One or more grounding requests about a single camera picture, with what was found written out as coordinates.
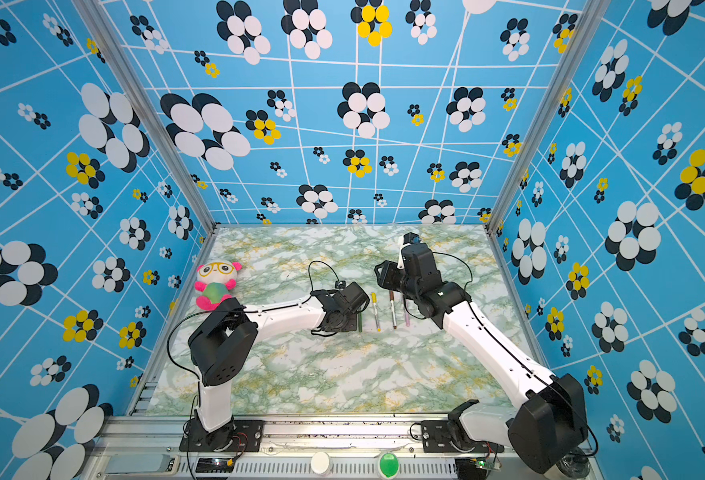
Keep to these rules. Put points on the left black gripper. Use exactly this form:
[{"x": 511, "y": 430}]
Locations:
[{"x": 353, "y": 326}]

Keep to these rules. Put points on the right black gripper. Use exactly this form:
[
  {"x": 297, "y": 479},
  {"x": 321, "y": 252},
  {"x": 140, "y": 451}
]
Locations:
[{"x": 386, "y": 280}]

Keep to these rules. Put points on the white pen brown end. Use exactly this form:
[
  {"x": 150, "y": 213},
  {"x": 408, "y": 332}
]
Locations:
[{"x": 392, "y": 309}]

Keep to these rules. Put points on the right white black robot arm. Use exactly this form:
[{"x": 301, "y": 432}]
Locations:
[{"x": 550, "y": 422}]

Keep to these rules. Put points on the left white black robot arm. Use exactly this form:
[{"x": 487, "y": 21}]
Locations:
[{"x": 220, "y": 346}]

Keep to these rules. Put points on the pink green plush toy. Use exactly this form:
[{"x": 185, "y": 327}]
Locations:
[{"x": 214, "y": 282}]

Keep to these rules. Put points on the white push button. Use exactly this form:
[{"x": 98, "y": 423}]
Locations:
[{"x": 321, "y": 464}]

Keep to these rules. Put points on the green push button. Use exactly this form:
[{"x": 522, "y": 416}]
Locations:
[{"x": 387, "y": 465}]

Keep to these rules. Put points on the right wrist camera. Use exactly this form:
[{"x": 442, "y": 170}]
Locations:
[{"x": 406, "y": 240}]

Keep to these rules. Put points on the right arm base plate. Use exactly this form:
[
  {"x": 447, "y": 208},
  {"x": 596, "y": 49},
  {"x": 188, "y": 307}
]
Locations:
[{"x": 435, "y": 437}]

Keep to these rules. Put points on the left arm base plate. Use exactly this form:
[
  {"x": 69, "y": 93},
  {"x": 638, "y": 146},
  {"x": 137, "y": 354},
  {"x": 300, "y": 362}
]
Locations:
[{"x": 237, "y": 436}]

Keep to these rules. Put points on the aluminium front rail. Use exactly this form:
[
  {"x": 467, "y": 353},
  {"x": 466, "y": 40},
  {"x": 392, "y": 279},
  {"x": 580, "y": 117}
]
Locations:
[{"x": 149, "y": 448}]

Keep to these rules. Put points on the right aluminium corner post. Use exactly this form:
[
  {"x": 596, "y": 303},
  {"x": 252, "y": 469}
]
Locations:
[{"x": 589, "y": 21}]

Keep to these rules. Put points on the aluminium corner post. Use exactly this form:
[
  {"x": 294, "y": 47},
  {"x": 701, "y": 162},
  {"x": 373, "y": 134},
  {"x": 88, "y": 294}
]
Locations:
[
  {"x": 97, "y": 23},
  {"x": 589, "y": 21}
]

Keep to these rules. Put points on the left aluminium corner post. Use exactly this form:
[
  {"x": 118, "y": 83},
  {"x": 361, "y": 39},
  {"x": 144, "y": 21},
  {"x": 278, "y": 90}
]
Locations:
[{"x": 97, "y": 23}]

